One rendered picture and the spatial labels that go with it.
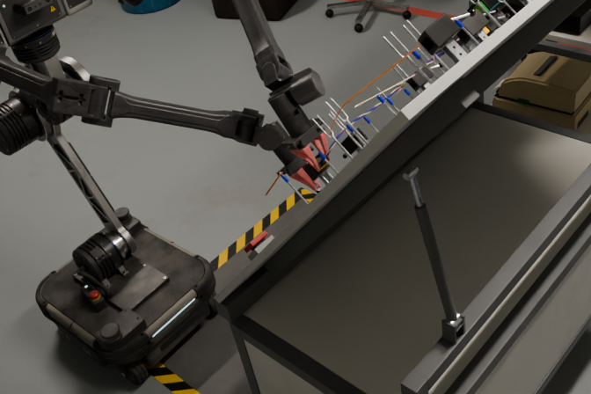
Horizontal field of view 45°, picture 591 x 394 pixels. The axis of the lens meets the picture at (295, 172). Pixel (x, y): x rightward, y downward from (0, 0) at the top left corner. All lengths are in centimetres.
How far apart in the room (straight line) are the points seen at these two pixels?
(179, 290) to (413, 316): 124
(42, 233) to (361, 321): 228
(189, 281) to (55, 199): 133
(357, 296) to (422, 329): 20
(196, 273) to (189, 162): 114
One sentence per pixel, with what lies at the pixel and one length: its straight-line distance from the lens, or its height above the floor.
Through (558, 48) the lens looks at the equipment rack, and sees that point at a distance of 237.
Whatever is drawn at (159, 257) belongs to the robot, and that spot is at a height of 24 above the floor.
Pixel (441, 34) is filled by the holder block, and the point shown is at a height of 159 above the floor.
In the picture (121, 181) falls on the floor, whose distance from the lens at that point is 392.
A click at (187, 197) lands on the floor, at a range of 366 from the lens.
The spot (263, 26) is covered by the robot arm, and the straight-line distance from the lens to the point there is 176.
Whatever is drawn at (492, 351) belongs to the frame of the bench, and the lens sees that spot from 177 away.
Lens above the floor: 220
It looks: 37 degrees down
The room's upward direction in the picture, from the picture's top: 12 degrees counter-clockwise
